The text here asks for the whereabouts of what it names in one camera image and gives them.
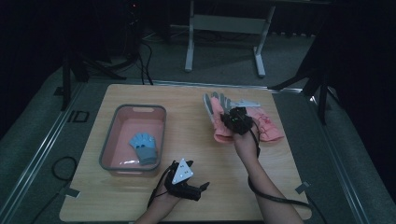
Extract person's left hand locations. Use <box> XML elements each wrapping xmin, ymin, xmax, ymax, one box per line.
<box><xmin>154</xmin><ymin>186</ymin><xmax>184</xmax><ymax>210</ymax></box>

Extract dotted blue and grey glove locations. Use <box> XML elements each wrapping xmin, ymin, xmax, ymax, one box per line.
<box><xmin>128</xmin><ymin>132</ymin><xmax>159</xmax><ymax>166</ymax></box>

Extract grey tape piece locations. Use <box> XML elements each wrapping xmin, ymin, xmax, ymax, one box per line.
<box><xmin>64</xmin><ymin>187</ymin><xmax>81</xmax><ymax>199</ymax></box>
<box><xmin>294</xmin><ymin>181</ymin><xmax>311</xmax><ymax>195</ymax></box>

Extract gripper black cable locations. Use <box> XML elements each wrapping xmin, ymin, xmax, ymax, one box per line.
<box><xmin>247</xmin><ymin>120</ymin><xmax>329</xmax><ymax>224</ymax></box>
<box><xmin>146</xmin><ymin>162</ymin><xmax>176</xmax><ymax>210</ymax></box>

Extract pink glove with grey palm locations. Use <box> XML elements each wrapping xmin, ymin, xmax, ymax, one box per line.
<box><xmin>203</xmin><ymin>91</ymin><xmax>238</xmax><ymax>145</ymax></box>

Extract white desk frame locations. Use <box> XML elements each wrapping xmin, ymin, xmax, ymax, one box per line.
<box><xmin>184</xmin><ymin>0</ymin><xmax>277</xmax><ymax>78</ymax></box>

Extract black cables on floor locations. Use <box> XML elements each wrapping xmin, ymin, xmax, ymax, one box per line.
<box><xmin>135</xmin><ymin>39</ymin><xmax>154</xmax><ymax>86</ymax></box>

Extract pink padded glove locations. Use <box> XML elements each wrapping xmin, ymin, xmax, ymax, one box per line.
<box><xmin>247</xmin><ymin>106</ymin><xmax>285</xmax><ymax>143</ymax></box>

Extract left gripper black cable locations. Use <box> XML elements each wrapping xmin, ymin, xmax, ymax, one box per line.
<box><xmin>146</xmin><ymin>162</ymin><xmax>176</xmax><ymax>210</ymax></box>

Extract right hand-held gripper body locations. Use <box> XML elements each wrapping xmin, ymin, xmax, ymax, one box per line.
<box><xmin>219</xmin><ymin>98</ymin><xmax>262</xmax><ymax>136</ymax></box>

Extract black tripod stand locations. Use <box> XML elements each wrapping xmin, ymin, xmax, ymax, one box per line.
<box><xmin>60</xmin><ymin>50</ymin><xmax>127</xmax><ymax>112</ymax></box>
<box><xmin>268</xmin><ymin>29</ymin><xmax>339</xmax><ymax>126</ymax></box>

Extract pink basin with grey rim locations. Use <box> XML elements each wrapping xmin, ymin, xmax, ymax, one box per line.
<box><xmin>98</xmin><ymin>104</ymin><xmax>167</xmax><ymax>177</ymax></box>

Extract person's right hand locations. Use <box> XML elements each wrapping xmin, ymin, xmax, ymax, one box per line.
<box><xmin>233</xmin><ymin>119</ymin><xmax>262</xmax><ymax>161</ymax></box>

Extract metal floor rail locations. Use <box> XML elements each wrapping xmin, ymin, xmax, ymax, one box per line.
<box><xmin>0</xmin><ymin>82</ymin><xmax>88</xmax><ymax>224</ymax></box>
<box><xmin>88</xmin><ymin>78</ymin><xmax>304</xmax><ymax>94</ymax></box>
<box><xmin>310</xmin><ymin>92</ymin><xmax>372</xmax><ymax>224</ymax></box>

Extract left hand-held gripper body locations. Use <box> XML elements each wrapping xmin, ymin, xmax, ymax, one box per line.
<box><xmin>163</xmin><ymin>158</ymin><xmax>204</xmax><ymax>202</ymax></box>

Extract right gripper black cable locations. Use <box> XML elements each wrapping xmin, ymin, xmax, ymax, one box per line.
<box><xmin>247</xmin><ymin>120</ymin><xmax>329</xmax><ymax>224</ymax></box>

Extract black floor cable loop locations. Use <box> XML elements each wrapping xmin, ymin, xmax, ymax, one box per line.
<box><xmin>30</xmin><ymin>156</ymin><xmax>78</xmax><ymax>224</ymax></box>

